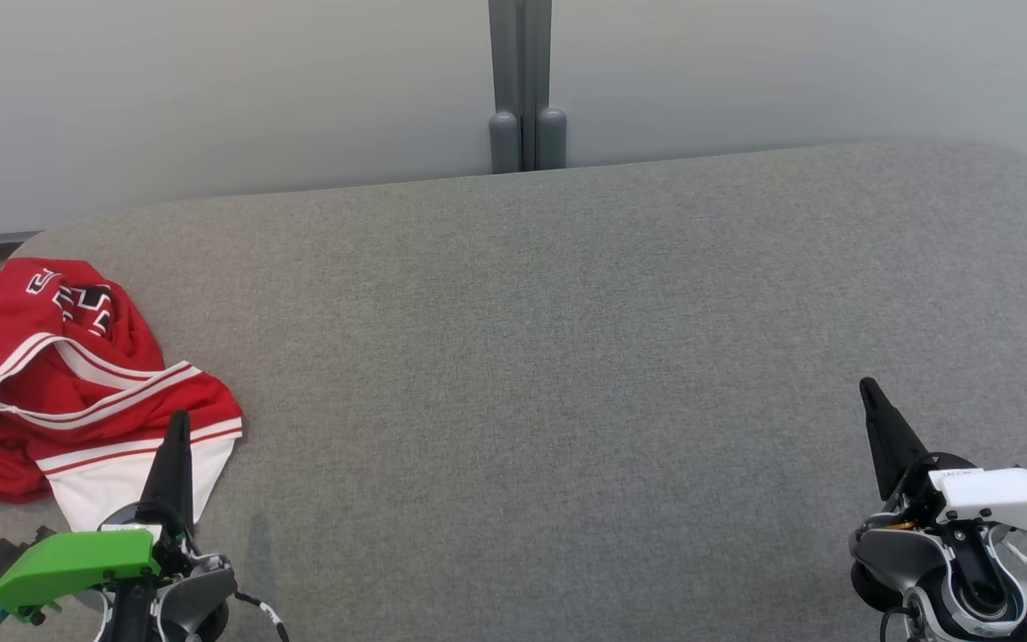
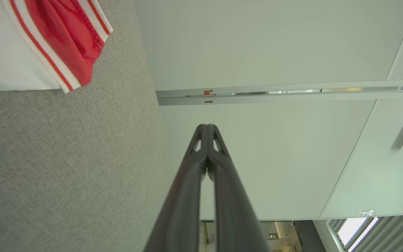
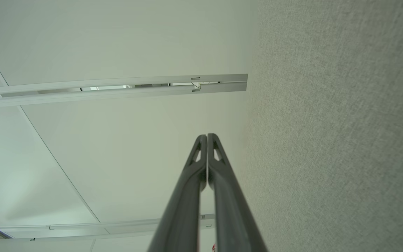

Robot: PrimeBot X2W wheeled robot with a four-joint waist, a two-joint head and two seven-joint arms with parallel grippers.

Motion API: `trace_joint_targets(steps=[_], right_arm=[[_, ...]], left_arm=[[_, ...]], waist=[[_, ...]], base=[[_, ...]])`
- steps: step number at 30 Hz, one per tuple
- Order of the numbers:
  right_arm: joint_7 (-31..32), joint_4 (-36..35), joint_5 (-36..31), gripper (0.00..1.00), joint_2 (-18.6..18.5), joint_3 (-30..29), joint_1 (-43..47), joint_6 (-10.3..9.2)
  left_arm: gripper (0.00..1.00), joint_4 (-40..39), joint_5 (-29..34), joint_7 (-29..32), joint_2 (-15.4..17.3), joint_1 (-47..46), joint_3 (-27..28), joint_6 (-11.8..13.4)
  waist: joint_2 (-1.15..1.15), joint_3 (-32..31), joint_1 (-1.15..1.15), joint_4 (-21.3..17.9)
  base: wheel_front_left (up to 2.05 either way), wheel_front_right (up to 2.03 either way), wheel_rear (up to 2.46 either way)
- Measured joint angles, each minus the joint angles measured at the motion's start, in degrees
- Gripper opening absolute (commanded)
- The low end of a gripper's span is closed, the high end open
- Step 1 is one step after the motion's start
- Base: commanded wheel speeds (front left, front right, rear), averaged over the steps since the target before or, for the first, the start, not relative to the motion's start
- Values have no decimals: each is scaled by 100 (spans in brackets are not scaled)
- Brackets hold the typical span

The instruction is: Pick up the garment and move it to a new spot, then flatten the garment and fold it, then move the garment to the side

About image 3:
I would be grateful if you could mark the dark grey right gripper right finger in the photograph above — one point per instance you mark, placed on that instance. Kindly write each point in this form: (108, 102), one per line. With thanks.
(231, 217)

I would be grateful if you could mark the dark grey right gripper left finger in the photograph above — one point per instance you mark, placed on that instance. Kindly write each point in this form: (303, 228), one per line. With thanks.
(182, 210)

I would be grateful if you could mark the long aluminium wall rail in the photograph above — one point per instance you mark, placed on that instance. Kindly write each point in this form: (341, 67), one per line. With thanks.
(117, 229)
(117, 92)

